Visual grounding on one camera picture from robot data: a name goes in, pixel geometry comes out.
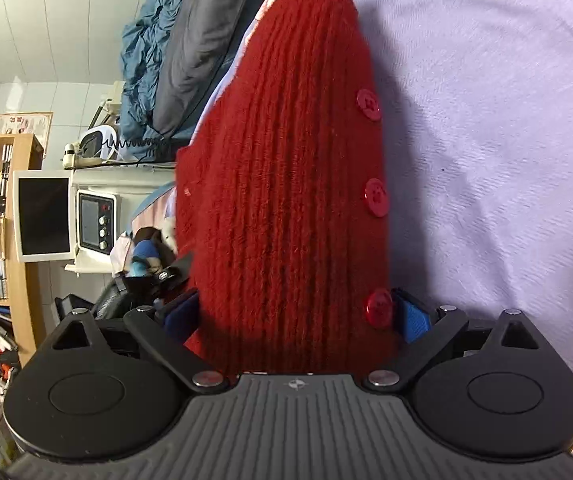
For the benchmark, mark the white control panel appliance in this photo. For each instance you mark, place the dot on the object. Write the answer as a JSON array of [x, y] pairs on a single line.
[[97, 222]]

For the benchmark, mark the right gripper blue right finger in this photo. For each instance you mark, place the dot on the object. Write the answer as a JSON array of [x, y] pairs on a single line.
[[412, 317]]

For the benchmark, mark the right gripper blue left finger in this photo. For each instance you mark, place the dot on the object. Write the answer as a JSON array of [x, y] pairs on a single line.
[[182, 316]]

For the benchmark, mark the navy patterned clothes pile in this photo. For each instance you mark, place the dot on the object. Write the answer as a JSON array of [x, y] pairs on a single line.
[[148, 252]]

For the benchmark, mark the blue crumpled blanket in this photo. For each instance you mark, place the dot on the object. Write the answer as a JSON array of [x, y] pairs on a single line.
[[144, 44]]

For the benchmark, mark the red knitted sweater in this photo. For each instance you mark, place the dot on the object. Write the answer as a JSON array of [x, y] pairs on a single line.
[[282, 203]]

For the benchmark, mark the purple floral bed sheet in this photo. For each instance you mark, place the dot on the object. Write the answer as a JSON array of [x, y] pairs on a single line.
[[477, 131]]

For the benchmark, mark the white corded telephone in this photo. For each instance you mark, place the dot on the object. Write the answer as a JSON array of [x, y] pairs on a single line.
[[97, 146]]

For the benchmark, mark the white monitor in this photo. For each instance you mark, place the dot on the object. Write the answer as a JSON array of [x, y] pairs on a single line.
[[43, 215]]

